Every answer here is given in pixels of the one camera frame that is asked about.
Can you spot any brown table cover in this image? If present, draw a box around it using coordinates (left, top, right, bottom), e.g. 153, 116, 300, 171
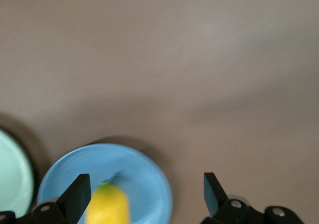
0, 0, 319, 224

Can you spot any light green plate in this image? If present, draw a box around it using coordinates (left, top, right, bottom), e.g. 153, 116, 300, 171
0, 126, 35, 219

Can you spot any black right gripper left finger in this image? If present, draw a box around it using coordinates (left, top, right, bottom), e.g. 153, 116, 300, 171
0, 173, 91, 224

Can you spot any yellow lemon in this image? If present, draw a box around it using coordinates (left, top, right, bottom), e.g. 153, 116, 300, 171
84, 181, 130, 224

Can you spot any blue plate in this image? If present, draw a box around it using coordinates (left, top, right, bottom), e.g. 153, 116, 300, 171
36, 143, 174, 224

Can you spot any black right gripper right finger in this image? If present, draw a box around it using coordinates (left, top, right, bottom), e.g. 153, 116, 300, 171
200, 172, 305, 224

